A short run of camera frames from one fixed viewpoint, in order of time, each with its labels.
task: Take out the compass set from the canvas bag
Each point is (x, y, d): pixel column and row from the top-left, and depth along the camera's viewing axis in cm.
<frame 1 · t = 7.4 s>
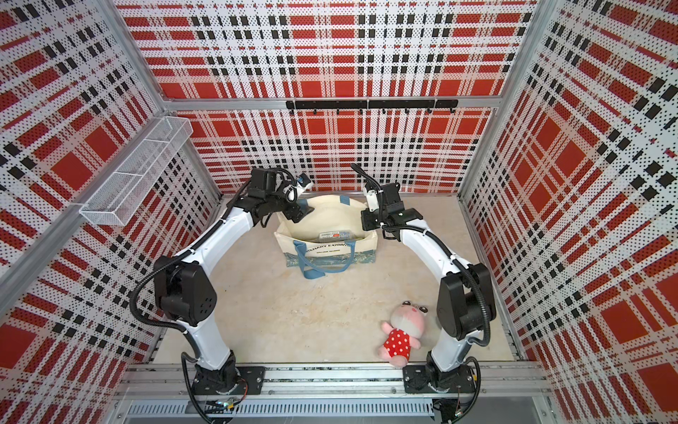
left hand: (306, 196, 89), fingers open
right hand: (366, 214, 88), fingers closed
cream canvas tote bag: (328, 240, 100), point 6 cm above the table
pink plush toy red dress: (408, 325, 80), point 7 cm above the table

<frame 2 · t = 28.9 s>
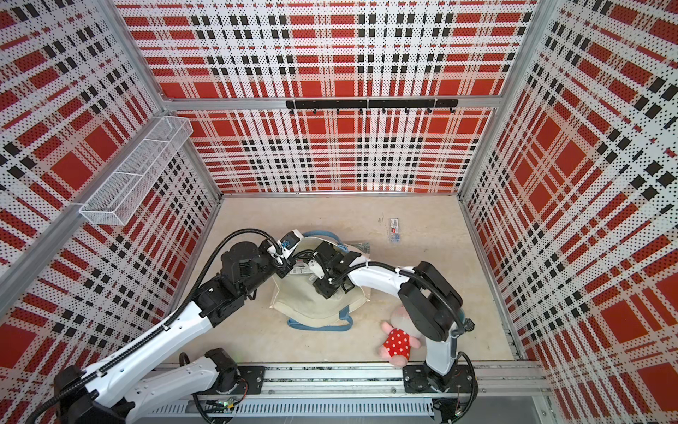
left hand: (298, 239, 74), fingers closed
right hand: (327, 284, 88), fingers open
cream canvas tote bag: (295, 296, 86), point 6 cm above the table
clear compass set case: (395, 230, 109), point 2 cm above the table
the other named things where they were.

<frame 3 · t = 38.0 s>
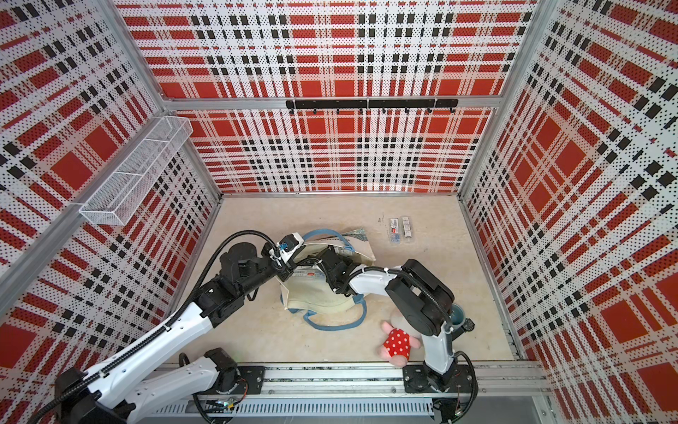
left hand: (303, 243, 73), fingers closed
right hand: (344, 258, 95), fingers open
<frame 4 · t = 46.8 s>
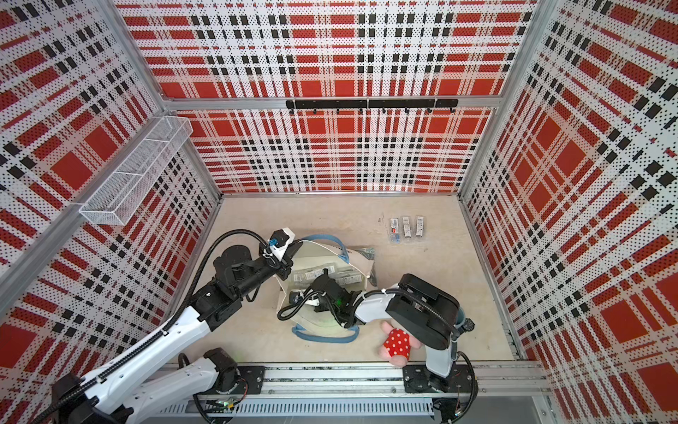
left hand: (301, 240, 72), fingers closed
right hand: (318, 281, 90), fingers closed
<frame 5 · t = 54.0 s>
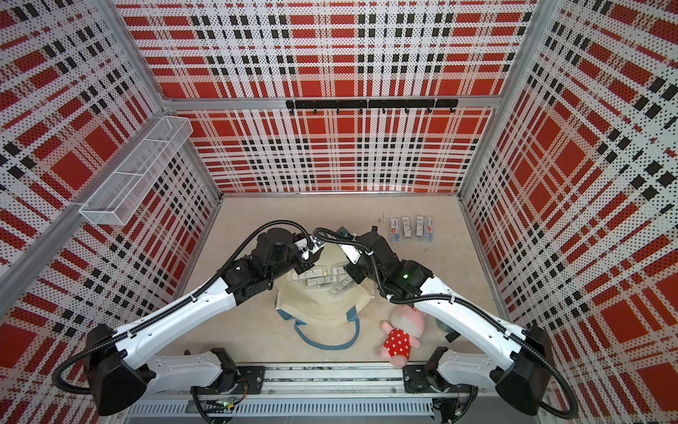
left hand: (317, 239, 76), fingers open
right hand: (353, 251, 75), fingers closed
cream canvas tote bag: (322, 294, 88), point 4 cm above the table
the other named things where they were.

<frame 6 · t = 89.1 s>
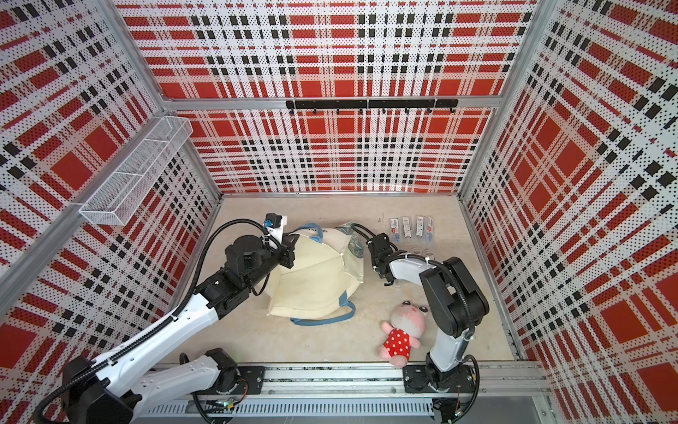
left hand: (299, 233, 75), fingers closed
right hand: (399, 262, 96), fingers open
cream canvas tote bag: (317, 288, 86), point 8 cm above the table
the other named things where they were.

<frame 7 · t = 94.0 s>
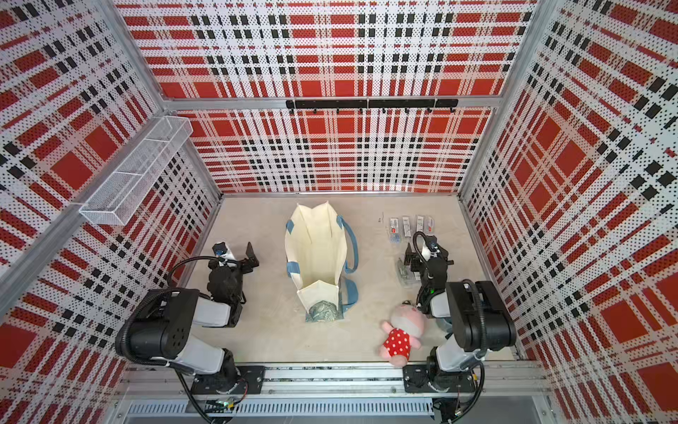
left hand: (241, 246, 90), fingers open
right hand: (425, 243, 92), fingers open
cream canvas tote bag: (320, 250, 97), point 7 cm above the table
the other named things where they were.

